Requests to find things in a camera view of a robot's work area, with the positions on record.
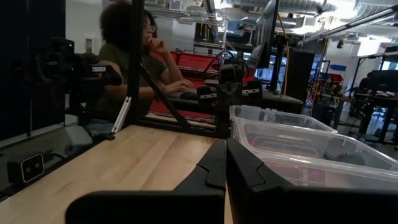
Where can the long ceiling light rail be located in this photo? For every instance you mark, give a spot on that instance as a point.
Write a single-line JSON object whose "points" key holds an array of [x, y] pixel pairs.
{"points": [[357, 21]]}

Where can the red bin shelving rack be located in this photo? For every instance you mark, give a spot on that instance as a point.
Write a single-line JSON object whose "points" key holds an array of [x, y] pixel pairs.
{"points": [[192, 62]]}

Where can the tall black cabinet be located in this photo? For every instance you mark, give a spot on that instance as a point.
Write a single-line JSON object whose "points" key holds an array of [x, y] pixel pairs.
{"points": [[300, 74]]}

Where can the black computer mouse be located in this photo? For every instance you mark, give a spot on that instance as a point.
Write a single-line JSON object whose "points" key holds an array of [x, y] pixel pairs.
{"points": [[188, 95]]}

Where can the black table-level camera box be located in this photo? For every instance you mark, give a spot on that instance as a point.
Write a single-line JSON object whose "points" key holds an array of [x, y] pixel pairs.
{"points": [[29, 168]]}

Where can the small clear plastic bin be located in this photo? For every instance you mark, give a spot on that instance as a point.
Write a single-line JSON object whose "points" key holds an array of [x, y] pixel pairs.
{"points": [[342, 149], [280, 116]]}

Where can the purple Skittles packet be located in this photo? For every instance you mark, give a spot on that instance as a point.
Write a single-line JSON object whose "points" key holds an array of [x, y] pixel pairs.
{"points": [[311, 175]]}

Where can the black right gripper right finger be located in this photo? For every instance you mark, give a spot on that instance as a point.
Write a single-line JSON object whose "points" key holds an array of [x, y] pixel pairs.
{"points": [[280, 205]]}

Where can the large black panel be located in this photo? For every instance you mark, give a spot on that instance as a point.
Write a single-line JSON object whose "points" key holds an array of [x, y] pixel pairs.
{"points": [[18, 62]]}

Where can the black monitor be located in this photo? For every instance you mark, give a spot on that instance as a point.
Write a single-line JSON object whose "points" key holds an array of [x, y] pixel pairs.
{"points": [[264, 40]]}

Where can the black background desk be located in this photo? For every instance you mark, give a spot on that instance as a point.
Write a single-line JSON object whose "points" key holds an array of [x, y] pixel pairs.
{"points": [[382, 87]]}

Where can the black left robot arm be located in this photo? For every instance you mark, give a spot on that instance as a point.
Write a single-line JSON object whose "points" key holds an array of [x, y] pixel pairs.
{"points": [[224, 124]]}

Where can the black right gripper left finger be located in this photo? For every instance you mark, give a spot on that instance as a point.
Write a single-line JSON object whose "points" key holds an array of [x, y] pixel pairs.
{"points": [[155, 208]]}

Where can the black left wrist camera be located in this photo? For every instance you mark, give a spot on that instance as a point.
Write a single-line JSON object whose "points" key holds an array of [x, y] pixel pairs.
{"points": [[230, 73]]}

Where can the person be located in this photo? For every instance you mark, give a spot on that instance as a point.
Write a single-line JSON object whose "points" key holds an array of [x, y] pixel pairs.
{"points": [[365, 81], [115, 62]]}

